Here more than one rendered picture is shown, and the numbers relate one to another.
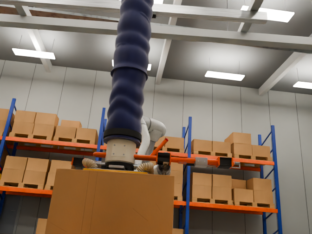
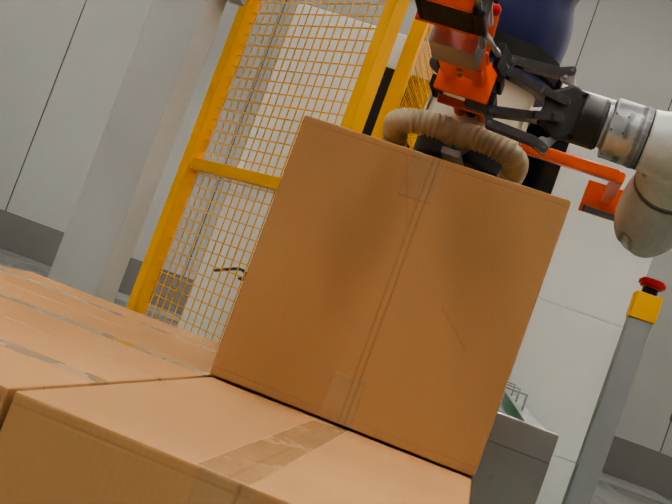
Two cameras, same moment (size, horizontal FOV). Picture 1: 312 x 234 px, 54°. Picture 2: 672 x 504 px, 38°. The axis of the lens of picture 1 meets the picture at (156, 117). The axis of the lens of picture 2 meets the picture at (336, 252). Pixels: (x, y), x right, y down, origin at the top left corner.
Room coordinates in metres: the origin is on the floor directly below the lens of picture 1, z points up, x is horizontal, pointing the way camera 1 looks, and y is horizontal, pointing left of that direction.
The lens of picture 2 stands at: (1.90, -1.50, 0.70)
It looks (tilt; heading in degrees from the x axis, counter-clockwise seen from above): 3 degrees up; 100
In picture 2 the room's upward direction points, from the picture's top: 20 degrees clockwise
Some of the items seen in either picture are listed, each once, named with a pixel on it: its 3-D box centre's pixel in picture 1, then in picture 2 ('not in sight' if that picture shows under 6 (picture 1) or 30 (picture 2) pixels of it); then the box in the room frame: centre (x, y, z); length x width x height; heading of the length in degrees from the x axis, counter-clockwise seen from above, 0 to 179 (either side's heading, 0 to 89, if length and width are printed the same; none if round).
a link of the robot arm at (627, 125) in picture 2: (163, 167); (623, 132); (1.97, -0.07, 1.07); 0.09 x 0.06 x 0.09; 90
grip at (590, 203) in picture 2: (79, 162); (604, 201); (2.01, 0.48, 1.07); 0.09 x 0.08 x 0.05; 179
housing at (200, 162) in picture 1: (200, 162); (458, 40); (1.73, -0.28, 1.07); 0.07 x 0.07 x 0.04; 89
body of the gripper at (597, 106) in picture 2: (164, 165); (573, 116); (1.90, -0.08, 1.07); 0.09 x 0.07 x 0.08; 0
